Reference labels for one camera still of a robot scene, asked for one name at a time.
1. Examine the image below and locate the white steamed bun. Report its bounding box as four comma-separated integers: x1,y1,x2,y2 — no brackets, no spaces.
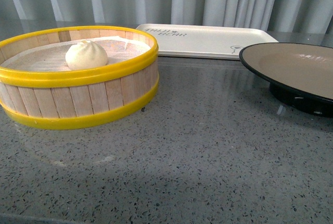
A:
65,40,108,70

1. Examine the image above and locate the tan plate with black rim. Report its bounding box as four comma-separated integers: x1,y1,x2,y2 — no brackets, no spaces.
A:
239,43,332,117

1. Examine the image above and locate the cream rectangular serving tray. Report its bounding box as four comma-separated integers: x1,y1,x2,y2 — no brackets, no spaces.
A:
136,24,277,60

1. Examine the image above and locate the white steamer liner cloth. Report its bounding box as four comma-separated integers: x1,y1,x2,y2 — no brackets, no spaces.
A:
1,36,150,72

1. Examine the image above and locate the yellow rimmed wooden steamer basket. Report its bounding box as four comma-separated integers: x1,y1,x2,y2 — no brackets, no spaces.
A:
1,25,159,129

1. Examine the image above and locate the grey pleated curtain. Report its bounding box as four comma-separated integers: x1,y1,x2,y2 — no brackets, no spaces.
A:
1,0,332,34

